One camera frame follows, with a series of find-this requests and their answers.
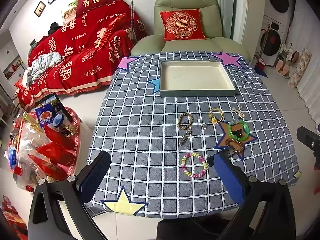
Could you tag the floor lamp pole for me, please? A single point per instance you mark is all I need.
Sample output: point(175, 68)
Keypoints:
point(131, 12)

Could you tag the white shallow tray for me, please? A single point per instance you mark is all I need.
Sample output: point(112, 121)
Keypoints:
point(195, 76)

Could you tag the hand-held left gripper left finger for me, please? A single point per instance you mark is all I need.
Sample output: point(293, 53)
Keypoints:
point(96, 177)

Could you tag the red snack packets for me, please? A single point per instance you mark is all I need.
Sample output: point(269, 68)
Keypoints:
point(60, 147)

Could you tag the red fringed throw pillow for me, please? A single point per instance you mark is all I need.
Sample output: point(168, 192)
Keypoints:
point(110, 30)

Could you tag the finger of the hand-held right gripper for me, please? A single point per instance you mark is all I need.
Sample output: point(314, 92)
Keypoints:
point(310, 138)

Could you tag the white curtain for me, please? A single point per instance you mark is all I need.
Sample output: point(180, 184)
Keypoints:
point(308, 55)

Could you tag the red embroidered cushion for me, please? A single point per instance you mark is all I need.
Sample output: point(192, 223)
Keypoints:
point(183, 25)

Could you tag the small silver charm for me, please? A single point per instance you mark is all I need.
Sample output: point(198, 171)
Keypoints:
point(204, 125)

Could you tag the pale green armchair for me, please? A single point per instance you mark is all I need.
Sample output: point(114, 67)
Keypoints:
point(185, 2)

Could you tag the beige hair clip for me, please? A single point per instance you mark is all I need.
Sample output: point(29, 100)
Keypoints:
point(238, 112)

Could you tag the blue lid snack jar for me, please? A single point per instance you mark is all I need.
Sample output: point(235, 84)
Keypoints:
point(60, 121)

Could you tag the brown slipper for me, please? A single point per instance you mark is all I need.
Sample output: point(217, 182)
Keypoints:
point(295, 57)

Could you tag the small black framed picture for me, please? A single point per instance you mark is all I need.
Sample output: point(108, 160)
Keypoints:
point(40, 8)

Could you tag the red round coffee table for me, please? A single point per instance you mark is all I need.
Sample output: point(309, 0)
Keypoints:
point(76, 127)

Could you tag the green translucent bangle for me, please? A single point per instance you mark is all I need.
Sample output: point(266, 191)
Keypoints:
point(246, 127)

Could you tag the grey white bundled cloth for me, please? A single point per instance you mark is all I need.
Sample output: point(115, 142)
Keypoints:
point(42, 63)

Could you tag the blue snack box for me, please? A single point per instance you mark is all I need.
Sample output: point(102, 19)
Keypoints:
point(47, 112)

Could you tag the red broom and dustpan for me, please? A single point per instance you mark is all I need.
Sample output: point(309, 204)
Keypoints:
point(261, 55)

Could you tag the blue checked star tablecloth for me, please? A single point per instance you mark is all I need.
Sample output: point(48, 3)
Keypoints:
point(150, 130)

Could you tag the cartoon photo print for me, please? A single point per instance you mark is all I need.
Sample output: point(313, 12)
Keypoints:
point(68, 13)

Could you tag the white washing machine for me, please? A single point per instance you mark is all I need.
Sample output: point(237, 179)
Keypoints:
point(271, 42)

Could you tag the black bag on sofa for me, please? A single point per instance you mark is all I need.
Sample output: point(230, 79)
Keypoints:
point(53, 28)

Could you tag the black hair claw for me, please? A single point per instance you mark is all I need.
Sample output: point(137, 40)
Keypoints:
point(237, 133)

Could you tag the silver metal hair clip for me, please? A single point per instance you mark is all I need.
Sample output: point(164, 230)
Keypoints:
point(186, 136)

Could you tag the stack of red boxes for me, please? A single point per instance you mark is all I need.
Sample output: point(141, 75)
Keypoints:
point(12, 220)

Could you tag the pink slipper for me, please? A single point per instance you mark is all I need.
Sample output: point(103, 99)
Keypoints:
point(285, 71)
point(279, 66)

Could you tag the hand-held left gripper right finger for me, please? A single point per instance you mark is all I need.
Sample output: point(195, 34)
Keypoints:
point(228, 180)

